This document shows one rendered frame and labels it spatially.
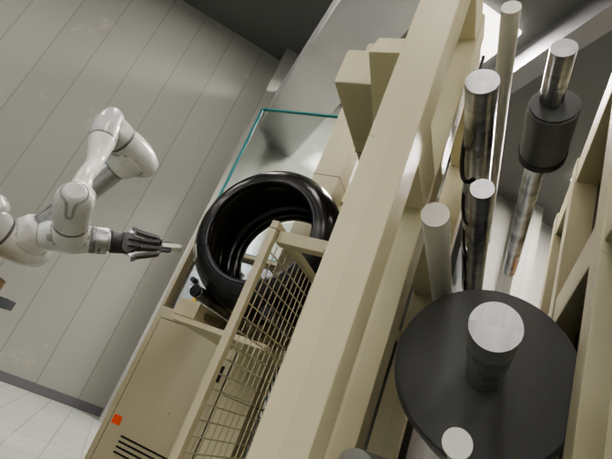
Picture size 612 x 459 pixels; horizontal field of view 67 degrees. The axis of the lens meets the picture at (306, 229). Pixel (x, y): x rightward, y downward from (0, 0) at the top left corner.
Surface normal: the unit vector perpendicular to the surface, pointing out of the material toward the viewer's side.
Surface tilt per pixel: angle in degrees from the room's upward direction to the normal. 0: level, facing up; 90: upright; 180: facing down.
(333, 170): 90
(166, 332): 90
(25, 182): 90
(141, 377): 90
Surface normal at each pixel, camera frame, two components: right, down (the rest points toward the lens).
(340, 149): -0.28, -0.47
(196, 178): 0.37, -0.23
